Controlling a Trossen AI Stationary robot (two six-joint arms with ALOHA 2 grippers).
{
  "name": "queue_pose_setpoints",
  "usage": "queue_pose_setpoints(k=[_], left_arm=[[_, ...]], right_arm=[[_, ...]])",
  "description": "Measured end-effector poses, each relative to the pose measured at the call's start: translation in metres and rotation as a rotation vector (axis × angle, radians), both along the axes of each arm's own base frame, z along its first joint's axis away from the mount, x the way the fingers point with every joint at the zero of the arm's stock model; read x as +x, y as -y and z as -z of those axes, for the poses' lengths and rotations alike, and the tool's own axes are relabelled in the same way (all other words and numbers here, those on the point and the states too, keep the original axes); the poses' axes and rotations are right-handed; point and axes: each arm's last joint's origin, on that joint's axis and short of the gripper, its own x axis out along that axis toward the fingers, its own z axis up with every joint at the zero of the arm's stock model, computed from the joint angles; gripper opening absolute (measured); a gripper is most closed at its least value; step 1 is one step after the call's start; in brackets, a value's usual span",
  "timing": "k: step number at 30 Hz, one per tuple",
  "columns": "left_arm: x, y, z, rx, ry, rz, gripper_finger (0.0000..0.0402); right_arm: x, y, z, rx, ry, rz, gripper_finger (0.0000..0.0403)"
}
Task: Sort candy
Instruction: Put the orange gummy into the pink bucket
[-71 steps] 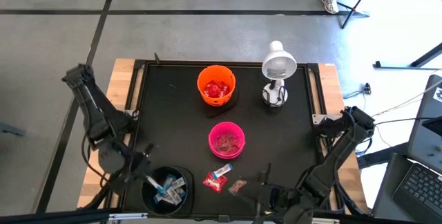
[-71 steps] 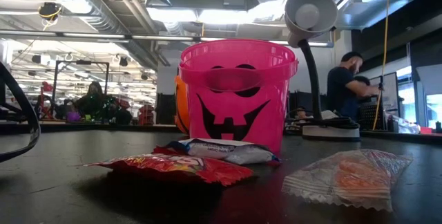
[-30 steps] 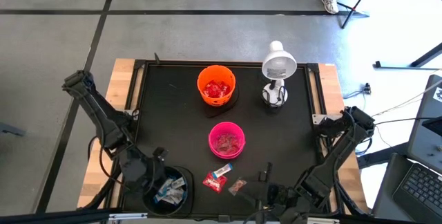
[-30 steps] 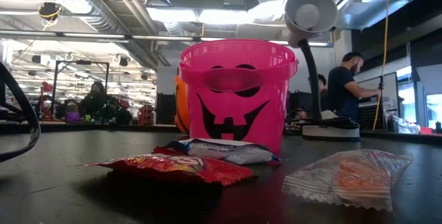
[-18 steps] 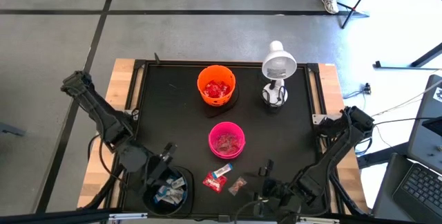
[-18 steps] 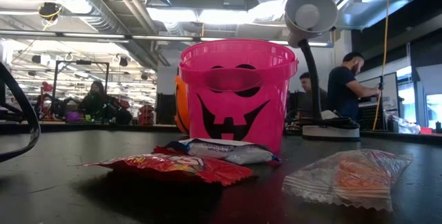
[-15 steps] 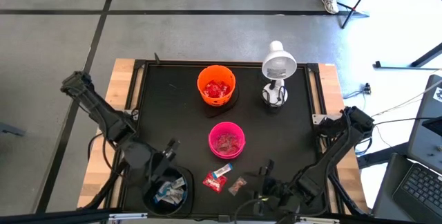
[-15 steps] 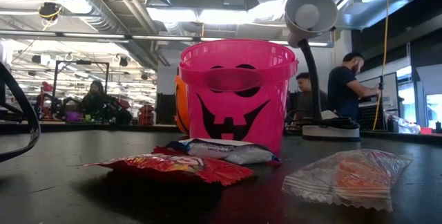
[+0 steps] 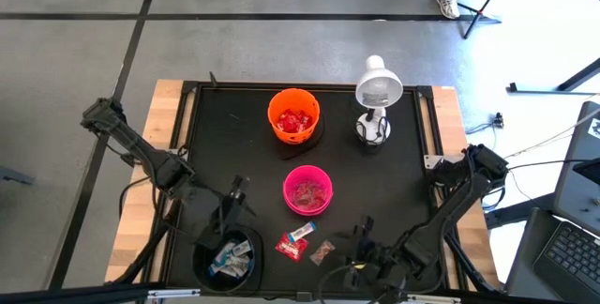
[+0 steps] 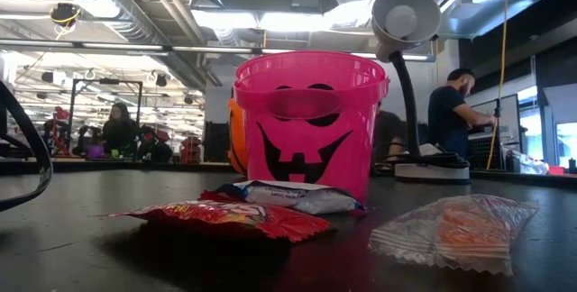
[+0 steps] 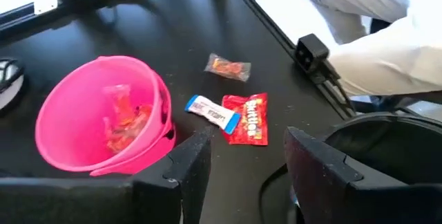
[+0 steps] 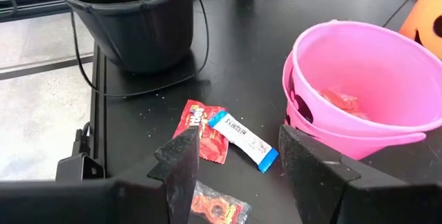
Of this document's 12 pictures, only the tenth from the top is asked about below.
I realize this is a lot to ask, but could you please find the blue white candy wrapper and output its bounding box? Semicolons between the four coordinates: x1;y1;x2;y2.
200;178;367;217

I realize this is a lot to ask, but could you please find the red Skittles candy bag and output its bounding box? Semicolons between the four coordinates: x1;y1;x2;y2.
99;199;333;243

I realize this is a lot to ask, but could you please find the clear wrapper orange candy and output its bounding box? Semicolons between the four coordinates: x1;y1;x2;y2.
367;192;541;278

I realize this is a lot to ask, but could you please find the orange pumpkin bucket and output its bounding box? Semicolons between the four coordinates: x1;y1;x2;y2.
226;97;249;176

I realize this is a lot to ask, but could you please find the black crate stack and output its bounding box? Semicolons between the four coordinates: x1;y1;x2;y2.
203;120;231;163

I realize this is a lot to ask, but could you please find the pink pumpkin face bucket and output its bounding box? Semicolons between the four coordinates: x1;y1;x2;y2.
233;50;391;203

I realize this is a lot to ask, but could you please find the white desk lamp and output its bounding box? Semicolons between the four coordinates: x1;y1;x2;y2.
371;0;472;184

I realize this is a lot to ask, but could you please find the clear plastic bag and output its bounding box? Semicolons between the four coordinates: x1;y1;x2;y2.
504;149;550;176

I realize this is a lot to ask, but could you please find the black bucket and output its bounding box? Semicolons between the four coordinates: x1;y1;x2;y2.
0;79;54;213

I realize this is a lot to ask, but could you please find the black ceiling device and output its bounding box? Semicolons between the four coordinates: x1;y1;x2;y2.
48;2;83;28

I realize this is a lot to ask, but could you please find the gray board black frame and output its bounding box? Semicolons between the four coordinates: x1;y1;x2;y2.
468;93;524;171

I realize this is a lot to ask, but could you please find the yellow hanging cable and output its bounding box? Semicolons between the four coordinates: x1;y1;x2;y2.
485;0;509;171

